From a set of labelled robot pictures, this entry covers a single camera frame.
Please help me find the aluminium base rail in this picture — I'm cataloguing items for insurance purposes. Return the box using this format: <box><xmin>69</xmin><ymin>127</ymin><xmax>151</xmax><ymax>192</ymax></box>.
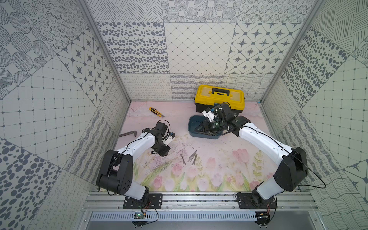
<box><xmin>82</xmin><ymin>192</ymin><xmax>318</xmax><ymax>211</ymax></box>

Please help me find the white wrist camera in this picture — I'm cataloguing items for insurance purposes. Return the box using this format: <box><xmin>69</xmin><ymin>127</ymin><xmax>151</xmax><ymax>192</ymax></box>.
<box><xmin>163</xmin><ymin>132</ymin><xmax>175</xmax><ymax>146</ymax></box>
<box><xmin>202</xmin><ymin>108</ymin><xmax>218</xmax><ymax>122</ymax></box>

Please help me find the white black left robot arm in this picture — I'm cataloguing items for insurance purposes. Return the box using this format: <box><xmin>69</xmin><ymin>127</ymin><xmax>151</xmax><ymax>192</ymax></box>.
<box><xmin>96</xmin><ymin>120</ymin><xmax>175</xmax><ymax>205</ymax></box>

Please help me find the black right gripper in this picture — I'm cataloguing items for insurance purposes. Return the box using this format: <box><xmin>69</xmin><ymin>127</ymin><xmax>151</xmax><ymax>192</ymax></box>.
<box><xmin>194</xmin><ymin>119</ymin><xmax>226</xmax><ymax>137</ymax></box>

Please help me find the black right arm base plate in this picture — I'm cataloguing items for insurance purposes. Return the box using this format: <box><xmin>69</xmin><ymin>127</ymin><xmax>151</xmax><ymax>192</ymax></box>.
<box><xmin>235</xmin><ymin>192</ymin><xmax>278</xmax><ymax>209</ymax></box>

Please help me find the dark metal hex key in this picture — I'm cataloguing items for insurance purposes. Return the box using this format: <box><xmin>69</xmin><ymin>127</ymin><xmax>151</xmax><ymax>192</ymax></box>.
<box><xmin>118</xmin><ymin>130</ymin><xmax>137</xmax><ymax>138</ymax></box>

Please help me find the yellow black utility knife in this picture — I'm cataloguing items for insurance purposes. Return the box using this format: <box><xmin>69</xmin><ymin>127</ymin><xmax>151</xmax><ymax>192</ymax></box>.
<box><xmin>149</xmin><ymin>107</ymin><xmax>164</xmax><ymax>117</ymax></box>

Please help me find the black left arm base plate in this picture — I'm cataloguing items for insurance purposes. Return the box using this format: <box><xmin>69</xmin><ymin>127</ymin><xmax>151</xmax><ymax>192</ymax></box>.
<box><xmin>123</xmin><ymin>193</ymin><xmax>163</xmax><ymax>209</ymax></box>

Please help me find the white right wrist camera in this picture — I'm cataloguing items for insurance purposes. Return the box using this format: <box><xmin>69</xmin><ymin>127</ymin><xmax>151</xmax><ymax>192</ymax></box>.
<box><xmin>202</xmin><ymin>108</ymin><xmax>218</xmax><ymax>122</ymax></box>

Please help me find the teal plastic storage box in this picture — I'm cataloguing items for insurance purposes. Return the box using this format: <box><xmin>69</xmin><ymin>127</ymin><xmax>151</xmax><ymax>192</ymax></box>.
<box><xmin>188</xmin><ymin>115</ymin><xmax>222</xmax><ymax>140</ymax></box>

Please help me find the steel nail pile right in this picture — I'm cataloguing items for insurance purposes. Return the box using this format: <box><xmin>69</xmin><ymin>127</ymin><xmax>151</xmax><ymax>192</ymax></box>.
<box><xmin>188</xmin><ymin>151</ymin><xmax>197</xmax><ymax>162</ymax></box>

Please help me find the white perforated cable duct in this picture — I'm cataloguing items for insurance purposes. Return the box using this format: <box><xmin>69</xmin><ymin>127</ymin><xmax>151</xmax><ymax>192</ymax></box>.
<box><xmin>90</xmin><ymin>211</ymin><xmax>257</xmax><ymax>222</ymax></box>

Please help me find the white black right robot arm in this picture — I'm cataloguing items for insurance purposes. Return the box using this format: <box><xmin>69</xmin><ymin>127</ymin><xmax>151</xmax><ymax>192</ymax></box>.
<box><xmin>195</xmin><ymin>103</ymin><xmax>309</xmax><ymax>207</ymax></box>

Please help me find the yellow black toolbox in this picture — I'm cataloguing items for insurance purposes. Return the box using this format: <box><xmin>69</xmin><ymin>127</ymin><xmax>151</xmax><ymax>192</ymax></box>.
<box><xmin>195</xmin><ymin>85</ymin><xmax>245</xmax><ymax>113</ymax></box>

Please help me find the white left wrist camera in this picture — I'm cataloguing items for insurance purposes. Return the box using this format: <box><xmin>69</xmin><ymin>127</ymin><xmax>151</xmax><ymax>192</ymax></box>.
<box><xmin>163</xmin><ymin>132</ymin><xmax>175</xmax><ymax>146</ymax></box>

